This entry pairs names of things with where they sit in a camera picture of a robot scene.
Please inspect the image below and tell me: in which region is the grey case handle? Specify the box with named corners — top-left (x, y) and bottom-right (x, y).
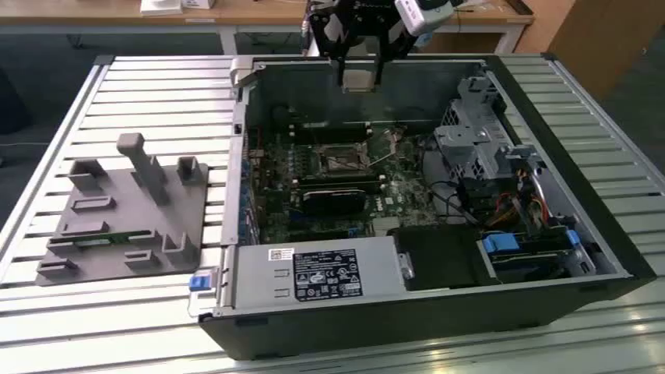
top-left (227, 58), bottom-right (261, 89)

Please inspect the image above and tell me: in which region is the green RAM stick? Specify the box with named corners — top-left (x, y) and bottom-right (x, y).
top-left (50, 229), bottom-right (154, 249)

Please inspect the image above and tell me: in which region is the black installed RAM module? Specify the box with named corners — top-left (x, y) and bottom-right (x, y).
top-left (295, 174), bottom-right (379, 192)

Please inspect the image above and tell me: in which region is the metal drive cage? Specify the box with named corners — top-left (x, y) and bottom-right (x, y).
top-left (433, 76), bottom-right (535, 184)

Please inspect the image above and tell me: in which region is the white box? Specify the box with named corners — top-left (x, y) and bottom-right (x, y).
top-left (138, 0), bottom-right (184, 16)

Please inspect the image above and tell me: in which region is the wooden desk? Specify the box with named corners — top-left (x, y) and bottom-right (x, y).
top-left (0, 0), bottom-right (535, 55)

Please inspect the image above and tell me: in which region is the black graphics card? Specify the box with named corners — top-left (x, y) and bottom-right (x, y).
top-left (298, 186), bottom-right (367, 217)

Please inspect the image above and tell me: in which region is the black open PC case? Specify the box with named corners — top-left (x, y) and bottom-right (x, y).
top-left (196, 53), bottom-right (657, 362)

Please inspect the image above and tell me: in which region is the small silver heat sink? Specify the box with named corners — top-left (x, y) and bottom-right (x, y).
top-left (371, 217), bottom-right (401, 235)

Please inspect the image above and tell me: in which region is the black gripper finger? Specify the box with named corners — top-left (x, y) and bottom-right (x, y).
top-left (374, 19), bottom-right (417, 86)
top-left (309, 11), bottom-right (347, 87)

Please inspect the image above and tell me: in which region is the CPU socket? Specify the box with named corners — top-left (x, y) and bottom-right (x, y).
top-left (309, 143), bottom-right (374, 177)

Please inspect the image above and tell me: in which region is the wooden cabinet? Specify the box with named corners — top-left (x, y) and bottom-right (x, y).
top-left (511, 0), bottom-right (665, 101)

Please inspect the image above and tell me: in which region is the silver power supply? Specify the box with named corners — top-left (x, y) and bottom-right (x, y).
top-left (227, 235), bottom-right (409, 312)

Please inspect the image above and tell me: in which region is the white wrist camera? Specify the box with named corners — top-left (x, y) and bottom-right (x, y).
top-left (394, 0), bottom-right (455, 36)

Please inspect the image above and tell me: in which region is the silver CPU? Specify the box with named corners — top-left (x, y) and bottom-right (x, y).
top-left (342, 69), bottom-right (375, 94)

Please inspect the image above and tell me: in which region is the blue disk carrier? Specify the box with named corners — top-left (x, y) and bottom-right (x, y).
top-left (479, 231), bottom-right (521, 258)

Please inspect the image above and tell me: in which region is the green motherboard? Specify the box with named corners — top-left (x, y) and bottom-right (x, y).
top-left (242, 124), bottom-right (447, 245)

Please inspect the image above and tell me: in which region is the coloured wire bundle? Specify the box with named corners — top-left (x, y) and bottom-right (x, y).
top-left (487, 190), bottom-right (551, 231)

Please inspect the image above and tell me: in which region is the grey parts rack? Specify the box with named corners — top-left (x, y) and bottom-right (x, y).
top-left (30, 132), bottom-right (209, 288)

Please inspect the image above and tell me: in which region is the black plastic shroud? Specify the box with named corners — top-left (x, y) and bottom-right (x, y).
top-left (391, 225), bottom-right (499, 291)

